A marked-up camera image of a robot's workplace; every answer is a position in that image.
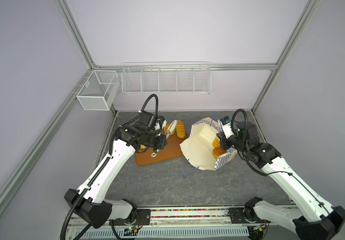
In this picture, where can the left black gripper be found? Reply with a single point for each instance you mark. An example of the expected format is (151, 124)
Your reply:
(161, 144)

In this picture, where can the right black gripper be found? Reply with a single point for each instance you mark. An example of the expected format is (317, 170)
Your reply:
(224, 141)

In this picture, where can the ridged long bread loaf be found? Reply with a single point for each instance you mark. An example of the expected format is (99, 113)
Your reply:
(180, 129)

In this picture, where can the blue checkered paper bag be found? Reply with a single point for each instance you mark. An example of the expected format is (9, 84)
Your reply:
(197, 148)

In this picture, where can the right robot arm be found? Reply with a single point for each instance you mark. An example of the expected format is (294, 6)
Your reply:
(313, 218)

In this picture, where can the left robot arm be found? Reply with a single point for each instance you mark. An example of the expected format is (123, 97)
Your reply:
(89, 201)

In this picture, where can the orange round bun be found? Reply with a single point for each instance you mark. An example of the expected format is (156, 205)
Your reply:
(217, 152)

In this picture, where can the brown plastic tray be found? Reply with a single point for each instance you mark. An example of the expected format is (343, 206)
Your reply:
(171, 151)

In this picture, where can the white mesh box basket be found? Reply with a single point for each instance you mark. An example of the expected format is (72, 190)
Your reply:
(99, 90)

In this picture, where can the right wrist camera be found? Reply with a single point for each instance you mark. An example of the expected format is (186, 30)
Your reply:
(225, 123)

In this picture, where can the white wire shelf basket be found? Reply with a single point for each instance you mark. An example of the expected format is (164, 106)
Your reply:
(166, 81)

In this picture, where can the aluminium frame post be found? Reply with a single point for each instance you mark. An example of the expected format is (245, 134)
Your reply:
(190, 65)

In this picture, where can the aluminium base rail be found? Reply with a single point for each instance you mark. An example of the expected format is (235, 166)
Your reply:
(177, 223)

